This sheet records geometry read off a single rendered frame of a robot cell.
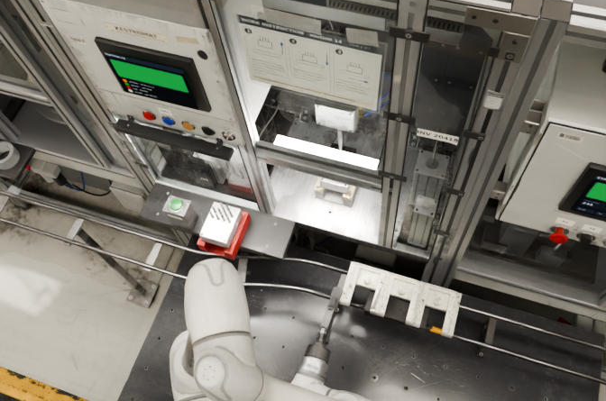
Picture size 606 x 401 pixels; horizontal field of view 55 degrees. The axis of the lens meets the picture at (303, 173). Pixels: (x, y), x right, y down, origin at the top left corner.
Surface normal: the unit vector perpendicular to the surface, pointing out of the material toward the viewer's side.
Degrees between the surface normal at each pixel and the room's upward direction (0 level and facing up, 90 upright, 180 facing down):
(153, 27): 90
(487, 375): 0
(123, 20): 90
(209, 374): 16
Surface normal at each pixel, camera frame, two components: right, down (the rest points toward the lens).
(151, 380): -0.07, -0.48
